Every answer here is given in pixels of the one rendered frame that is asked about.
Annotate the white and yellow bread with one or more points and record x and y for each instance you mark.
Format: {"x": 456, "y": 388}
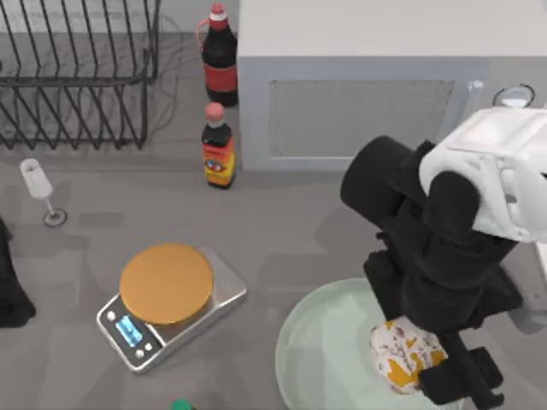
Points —
{"x": 401, "y": 354}

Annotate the pale green plate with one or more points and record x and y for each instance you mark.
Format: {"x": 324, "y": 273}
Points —
{"x": 325, "y": 341}

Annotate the microwave knob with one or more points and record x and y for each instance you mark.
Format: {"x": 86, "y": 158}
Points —
{"x": 513, "y": 100}

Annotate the green bottle cap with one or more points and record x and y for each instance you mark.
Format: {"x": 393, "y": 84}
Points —
{"x": 186, "y": 405}

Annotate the small dark sauce bottle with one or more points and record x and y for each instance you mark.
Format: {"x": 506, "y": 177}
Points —
{"x": 218, "y": 160}

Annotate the silver kitchen scale orange plate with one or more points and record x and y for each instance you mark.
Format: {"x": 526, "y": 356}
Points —
{"x": 166, "y": 284}

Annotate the large dark cola bottle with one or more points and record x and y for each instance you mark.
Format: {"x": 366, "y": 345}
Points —
{"x": 220, "y": 55}

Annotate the white champagne glass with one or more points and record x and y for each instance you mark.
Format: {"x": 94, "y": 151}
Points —
{"x": 36, "y": 181}

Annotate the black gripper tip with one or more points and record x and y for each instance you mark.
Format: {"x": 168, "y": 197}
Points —
{"x": 10, "y": 290}

